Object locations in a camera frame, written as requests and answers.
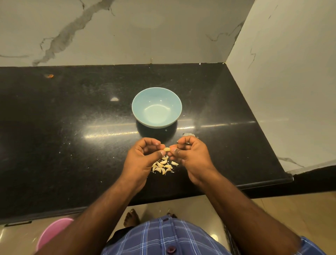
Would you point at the person's left forearm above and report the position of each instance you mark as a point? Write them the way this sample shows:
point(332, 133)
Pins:
point(89, 223)

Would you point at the black cabinet trim strip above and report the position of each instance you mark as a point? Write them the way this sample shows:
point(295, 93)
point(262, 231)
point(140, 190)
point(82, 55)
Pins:
point(231, 239)

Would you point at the person's right forearm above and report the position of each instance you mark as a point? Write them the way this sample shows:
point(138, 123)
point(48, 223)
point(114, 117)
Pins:
point(249, 215)

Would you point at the person's left foot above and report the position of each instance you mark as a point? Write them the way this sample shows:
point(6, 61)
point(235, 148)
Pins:
point(131, 218)

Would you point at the white garlic bulb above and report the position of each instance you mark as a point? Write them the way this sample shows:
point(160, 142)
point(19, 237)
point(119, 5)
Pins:
point(167, 149)

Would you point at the pile of garlic skins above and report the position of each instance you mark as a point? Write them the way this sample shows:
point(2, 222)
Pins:
point(164, 166)

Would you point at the person's right hand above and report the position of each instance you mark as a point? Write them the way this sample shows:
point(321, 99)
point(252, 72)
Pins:
point(193, 156)

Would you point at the blue plaid shirt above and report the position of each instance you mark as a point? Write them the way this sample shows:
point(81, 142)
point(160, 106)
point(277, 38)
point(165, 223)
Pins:
point(170, 241)

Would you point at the small orange scrap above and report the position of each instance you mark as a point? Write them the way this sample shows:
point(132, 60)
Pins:
point(49, 75)

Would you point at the pink plastic bucket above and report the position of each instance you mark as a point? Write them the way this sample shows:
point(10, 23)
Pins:
point(52, 232)

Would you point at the light blue bowl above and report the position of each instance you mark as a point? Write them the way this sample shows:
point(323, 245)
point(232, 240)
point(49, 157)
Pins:
point(157, 107)

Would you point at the person's left hand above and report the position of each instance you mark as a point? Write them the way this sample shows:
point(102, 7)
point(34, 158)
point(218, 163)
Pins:
point(139, 163)

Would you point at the garlic peel scrap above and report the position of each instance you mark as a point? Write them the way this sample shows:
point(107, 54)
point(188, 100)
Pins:
point(188, 135)

